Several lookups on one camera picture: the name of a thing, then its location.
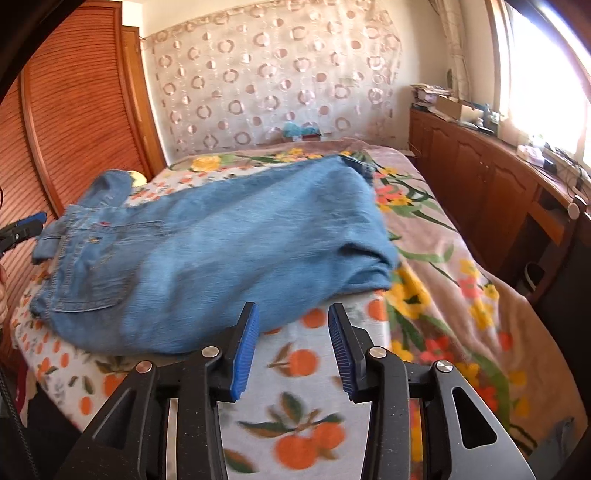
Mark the pink floral blanket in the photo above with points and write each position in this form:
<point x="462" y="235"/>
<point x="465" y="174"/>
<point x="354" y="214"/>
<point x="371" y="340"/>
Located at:
<point x="461" y="286"/>

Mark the cardboard box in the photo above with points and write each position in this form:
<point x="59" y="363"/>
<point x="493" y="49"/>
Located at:
<point x="455" y="108"/>

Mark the circle pattern wall cloth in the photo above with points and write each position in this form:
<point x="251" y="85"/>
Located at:
<point x="277" y="69"/>

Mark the beige window curtain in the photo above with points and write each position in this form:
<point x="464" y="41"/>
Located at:
<point x="455" y="50"/>

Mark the window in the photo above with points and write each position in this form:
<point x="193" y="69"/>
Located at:
<point x="545" y="78"/>

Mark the wooden louvered wardrobe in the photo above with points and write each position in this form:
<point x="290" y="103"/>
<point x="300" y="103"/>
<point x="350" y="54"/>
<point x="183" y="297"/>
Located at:
<point x="78" y="115"/>

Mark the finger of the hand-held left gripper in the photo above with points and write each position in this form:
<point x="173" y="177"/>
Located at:
<point x="23" y="237"/>
<point x="36" y="218"/>

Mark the wooden cabinet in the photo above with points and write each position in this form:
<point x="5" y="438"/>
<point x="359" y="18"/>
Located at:
<point x="475" y="184"/>

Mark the teal packet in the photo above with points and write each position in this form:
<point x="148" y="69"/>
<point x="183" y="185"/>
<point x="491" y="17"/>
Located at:
<point x="298" y="130"/>

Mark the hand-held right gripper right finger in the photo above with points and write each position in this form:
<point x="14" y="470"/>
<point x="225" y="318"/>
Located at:
<point x="341" y="355"/>

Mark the blue denim pants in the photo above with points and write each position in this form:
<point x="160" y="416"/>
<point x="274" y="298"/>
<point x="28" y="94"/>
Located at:
<point x="231" y="249"/>

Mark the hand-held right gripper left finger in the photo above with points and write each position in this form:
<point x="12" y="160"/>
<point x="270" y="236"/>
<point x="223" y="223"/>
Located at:
<point x="244" y="355"/>

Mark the black bin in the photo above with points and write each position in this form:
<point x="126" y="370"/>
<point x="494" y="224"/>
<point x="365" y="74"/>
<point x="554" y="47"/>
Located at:
<point x="535" y="277"/>

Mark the grey blue cloth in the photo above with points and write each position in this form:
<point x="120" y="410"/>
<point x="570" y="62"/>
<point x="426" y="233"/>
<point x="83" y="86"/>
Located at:
<point x="551" y="445"/>

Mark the stack of papers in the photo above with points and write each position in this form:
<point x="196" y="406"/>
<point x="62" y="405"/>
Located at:
<point x="427" y="92"/>

